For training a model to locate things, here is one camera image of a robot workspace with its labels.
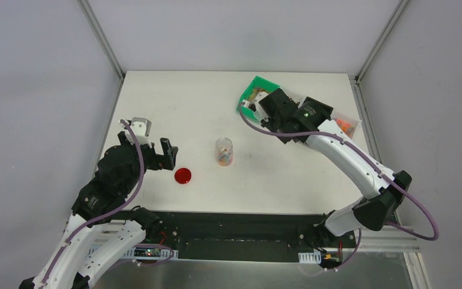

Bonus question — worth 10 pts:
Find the red jar lid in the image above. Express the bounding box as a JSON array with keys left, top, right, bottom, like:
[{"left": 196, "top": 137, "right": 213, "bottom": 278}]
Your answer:
[{"left": 174, "top": 167, "right": 192, "bottom": 185}]

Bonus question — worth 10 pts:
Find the clear plastic jar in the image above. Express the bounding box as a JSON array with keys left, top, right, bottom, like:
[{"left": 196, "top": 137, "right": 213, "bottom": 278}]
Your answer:
[{"left": 215, "top": 137, "right": 233, "bottom": 166}]

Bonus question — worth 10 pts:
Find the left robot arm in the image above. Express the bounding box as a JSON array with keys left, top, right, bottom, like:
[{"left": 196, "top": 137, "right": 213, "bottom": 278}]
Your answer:
[{"left": 19, "top": 130, "right": 179, "bottom": 288}]

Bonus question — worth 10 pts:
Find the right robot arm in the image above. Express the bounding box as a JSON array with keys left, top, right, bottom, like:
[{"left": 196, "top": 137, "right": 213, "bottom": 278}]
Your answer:
[{"left": 250, "top": 88, "right": 411, "bottom": 247}]

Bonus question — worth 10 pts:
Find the green candy bin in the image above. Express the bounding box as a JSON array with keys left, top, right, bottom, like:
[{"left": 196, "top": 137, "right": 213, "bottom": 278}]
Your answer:
[{"left": 236, "top": 76, "right": 280, "bottom": 111}]

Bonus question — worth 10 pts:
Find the white gummy bin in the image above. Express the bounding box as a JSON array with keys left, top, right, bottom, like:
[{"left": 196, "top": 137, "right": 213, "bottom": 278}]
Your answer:
[{"left": 331, "top": 109, "right": 362, "bottom": 140}]

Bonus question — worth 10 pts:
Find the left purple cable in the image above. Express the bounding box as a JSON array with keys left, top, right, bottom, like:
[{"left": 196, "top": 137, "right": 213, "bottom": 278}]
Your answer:
[{"left": 35, "top": 119, "right": 146, "bottom": 289}]

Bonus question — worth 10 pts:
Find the purple cable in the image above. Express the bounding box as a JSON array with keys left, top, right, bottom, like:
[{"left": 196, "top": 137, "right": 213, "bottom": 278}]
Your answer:
[
  {"left": 238, "top": 101, "right": 440, "bottom": 241},
  {"left": 35, "top": 119, "right": 146, "bottom": 289}
]

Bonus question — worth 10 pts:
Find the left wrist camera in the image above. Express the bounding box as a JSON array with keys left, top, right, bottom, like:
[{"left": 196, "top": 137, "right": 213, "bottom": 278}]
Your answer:
[{"left": 126, "top": 117, "right": 153, "bottom": 148}]

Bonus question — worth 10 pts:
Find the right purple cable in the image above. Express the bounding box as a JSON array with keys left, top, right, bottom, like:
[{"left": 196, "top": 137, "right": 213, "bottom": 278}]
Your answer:
[{"left": 238, "top": 101, "right": 440, "bottom": 241}]

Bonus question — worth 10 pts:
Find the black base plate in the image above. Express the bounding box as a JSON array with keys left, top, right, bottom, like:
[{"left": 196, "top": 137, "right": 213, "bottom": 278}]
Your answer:
[{"left": 111, "top": 210, "right": 359, "bottom": 263}]

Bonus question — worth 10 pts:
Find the aluminium frame rail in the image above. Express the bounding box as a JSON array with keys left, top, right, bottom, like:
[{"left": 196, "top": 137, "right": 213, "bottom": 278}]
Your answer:
[{"left": 359, "top": 236, "right": 420, "bottom": 253}]

